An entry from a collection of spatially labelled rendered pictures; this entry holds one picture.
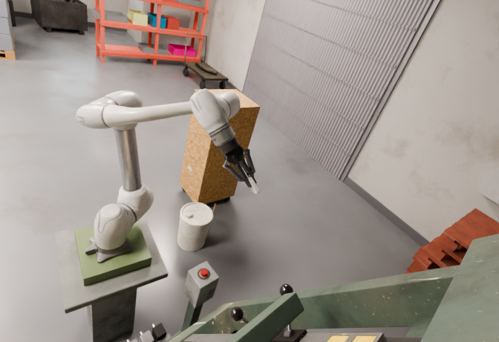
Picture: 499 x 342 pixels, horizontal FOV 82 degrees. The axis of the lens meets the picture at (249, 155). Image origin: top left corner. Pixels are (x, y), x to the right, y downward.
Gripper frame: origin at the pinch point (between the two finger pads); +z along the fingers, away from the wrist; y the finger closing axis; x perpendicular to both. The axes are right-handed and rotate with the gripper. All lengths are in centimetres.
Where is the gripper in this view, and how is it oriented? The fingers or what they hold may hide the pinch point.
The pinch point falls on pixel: (252, 185)
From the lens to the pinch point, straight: 113.1
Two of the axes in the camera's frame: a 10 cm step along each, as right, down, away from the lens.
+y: -7.3, 5.2, -4.5
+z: 5.0, 8.5, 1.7
